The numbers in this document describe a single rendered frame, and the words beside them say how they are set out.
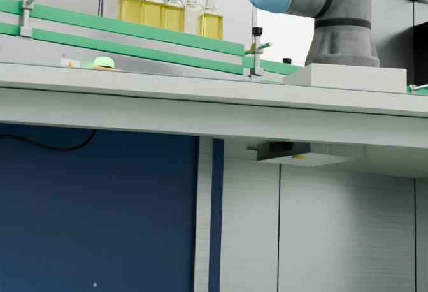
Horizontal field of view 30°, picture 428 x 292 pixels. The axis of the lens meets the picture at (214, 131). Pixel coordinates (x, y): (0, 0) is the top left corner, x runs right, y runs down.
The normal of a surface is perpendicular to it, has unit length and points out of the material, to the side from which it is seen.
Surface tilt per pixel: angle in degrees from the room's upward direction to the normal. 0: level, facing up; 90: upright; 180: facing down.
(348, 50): 77
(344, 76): 90
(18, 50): 90
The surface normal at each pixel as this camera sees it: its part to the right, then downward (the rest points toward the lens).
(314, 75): 0.20, -0.15
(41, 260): 0.51, -0.12
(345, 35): -0.08, -0.38
